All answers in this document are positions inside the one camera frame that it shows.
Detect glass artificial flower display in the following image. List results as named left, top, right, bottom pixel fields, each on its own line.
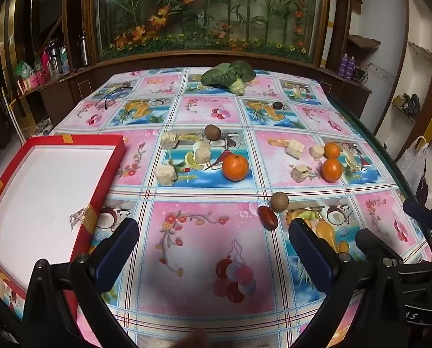
left=83, top=0, right=333, bottom=68

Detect black eyeglasses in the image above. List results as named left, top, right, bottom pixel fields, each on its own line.
left=93, top=83, right=133, bottom=111

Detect pink containers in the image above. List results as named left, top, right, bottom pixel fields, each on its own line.
left=18, top=70, right=50, bottom=89

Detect large orange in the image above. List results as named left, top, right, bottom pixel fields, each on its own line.
left=222, top=154, right=250, bottom=181

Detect red box with white inside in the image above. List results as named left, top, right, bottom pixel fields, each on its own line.
left=0, top=135, right=127, bottom=320

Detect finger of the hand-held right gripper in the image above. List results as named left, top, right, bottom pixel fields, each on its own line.
left=357, top=228, right=402, bottom=260
left=403, top=199, right=432, bottom=262

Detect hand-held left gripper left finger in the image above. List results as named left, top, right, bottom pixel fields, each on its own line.
left=22, top=217, right=140, bottom=348

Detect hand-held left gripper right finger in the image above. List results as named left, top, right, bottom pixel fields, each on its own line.
left=289, top=218, right=402, bottom=348

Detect red date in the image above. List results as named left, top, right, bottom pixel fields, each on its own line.
left=258, top=206, right=278, bottom=228

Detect round tan fruit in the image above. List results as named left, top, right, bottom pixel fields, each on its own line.
left=270, top=191, right=288, bottom=211

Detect green leafy vegetable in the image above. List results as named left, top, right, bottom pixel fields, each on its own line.
left=200, top=60, right=256, bottom=95

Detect small orange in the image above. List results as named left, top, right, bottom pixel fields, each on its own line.
left=324, top=142, right=342, bottom=159
left=322, top=157, right=343, bottom=182

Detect dark shoes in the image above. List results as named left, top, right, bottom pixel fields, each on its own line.
left=392, top=93, right=421, bottom=117

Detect fruit printed tablecloth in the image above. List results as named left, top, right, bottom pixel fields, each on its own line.
left=0, top=67, right=432, bottom=348

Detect white plastic bag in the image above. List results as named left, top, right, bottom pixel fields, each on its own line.
left=397, top=138, right=429, bottom=196

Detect steel thermos flask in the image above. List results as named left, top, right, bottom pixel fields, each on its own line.
left=76, top=34, right=89, bottom=68
left=47, top=40, right=62, bottom=77

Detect white pole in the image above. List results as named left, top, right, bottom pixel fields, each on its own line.
left=0, top=87, right=26, bottom=144

